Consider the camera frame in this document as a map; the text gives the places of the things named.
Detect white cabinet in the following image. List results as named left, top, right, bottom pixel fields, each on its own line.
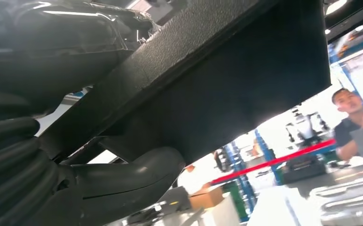
left=181, top=192, right=242, bottom=226

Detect humanoid robot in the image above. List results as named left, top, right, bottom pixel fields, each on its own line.
left=285, top=106, right=331, bottom=147

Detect red barrier belt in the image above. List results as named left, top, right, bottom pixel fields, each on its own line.
left=211, top=138, right=337, bottom=186

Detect stamped metal panel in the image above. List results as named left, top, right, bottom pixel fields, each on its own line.
left=309, top=174, right=363, bottom=220

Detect blue metal shelf rack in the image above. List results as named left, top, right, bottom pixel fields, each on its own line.
left=223, top=129, right=284, bottom=223

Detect black case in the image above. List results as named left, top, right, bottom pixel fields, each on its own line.
left=282, top=154, right=328, bottom=185

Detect person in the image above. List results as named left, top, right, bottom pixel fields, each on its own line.
left=331, top=88, right=363, bottom=162

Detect cardboard box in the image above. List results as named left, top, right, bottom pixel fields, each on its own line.
left=189, top=184, right=225, bottom=212

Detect steel workbench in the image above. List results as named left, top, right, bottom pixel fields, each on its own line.
left=285, top=162, right=363, bottom=226

